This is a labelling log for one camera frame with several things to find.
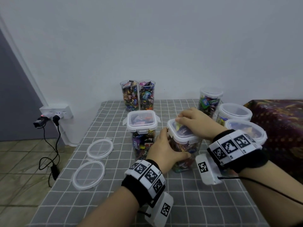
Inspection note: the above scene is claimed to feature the black power plug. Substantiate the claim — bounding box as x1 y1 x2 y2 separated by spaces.
33 116 60 128

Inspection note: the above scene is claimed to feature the tall transparent plastic jar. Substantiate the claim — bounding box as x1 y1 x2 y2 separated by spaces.
138 81 156 111

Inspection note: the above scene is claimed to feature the black power cable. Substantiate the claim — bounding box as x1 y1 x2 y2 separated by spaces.
39 123 61 187

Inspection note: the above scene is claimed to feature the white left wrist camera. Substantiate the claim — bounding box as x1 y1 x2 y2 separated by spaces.
151 191 174 227

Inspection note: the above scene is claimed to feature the person's right forearm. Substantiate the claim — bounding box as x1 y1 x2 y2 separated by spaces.
237 160 303 227

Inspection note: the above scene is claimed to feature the black marker-tagged wristband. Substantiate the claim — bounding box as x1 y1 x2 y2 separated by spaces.
122 159 166 207
207 130 270 171

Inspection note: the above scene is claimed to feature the person's left forearm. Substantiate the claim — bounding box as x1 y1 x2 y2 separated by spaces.
80 187 140 227

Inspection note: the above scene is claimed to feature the grey door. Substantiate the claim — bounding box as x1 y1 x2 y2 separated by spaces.
0 28 48 141

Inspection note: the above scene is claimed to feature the person's left hand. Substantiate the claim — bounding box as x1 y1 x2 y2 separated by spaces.
146 128 192 174

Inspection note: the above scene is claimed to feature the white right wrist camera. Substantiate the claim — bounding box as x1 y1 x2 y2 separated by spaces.
195 154 223 186

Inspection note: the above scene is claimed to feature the white wall socket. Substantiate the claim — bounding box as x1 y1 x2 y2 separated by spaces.
39 105 73 119

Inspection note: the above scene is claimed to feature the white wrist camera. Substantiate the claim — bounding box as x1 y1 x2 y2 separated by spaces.
151 191 174 227
195 154 223 186

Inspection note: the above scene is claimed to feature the black marker-tagged left wristband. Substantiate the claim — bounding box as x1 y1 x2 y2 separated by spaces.
122 159 166 207

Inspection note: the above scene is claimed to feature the person's right hand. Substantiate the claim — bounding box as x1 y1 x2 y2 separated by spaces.
175 108 225 140

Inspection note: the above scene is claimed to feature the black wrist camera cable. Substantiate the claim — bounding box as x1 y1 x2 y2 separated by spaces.
223 175 303 206

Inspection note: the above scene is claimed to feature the dark patterned cloth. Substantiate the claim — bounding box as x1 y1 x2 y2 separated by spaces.
244 99 303 183

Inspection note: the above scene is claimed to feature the small transparent plastic jar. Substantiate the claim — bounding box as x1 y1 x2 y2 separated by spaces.
120 80 140 112
124 110 161 159
167 118 203 173

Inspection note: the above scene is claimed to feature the black marker-tagged right wristband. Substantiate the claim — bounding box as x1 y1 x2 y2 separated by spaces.
207 130 270 171

